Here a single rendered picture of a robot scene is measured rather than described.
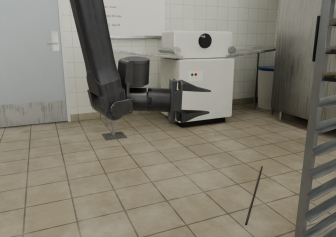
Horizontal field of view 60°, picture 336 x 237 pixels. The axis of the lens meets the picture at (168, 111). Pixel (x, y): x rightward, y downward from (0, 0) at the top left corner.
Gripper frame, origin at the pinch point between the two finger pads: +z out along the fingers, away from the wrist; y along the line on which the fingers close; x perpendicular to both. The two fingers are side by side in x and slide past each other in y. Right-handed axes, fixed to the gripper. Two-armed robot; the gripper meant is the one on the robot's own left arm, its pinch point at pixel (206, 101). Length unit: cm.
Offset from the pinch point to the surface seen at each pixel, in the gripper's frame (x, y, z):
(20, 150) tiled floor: 224, -92, -135
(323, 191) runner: 32, -40, 58
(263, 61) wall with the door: 432, 7, 199
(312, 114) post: 28, -8, 46
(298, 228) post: 30, -55, 48
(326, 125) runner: 30, -12, 54
